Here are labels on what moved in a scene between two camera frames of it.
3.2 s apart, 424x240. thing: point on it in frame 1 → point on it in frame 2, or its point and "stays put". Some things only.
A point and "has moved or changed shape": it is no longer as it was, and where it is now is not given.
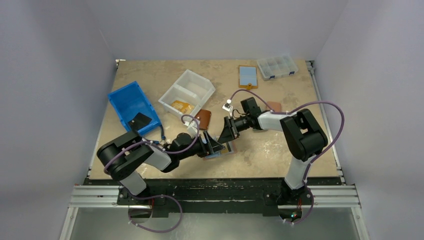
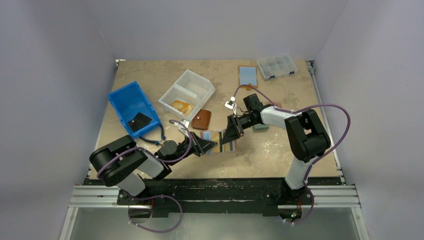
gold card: x=225 y=150 has moved or changed shape
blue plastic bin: x=129 y=99 stays put
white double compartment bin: x=187 y=94 stays put
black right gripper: x=235 y=126 stays put
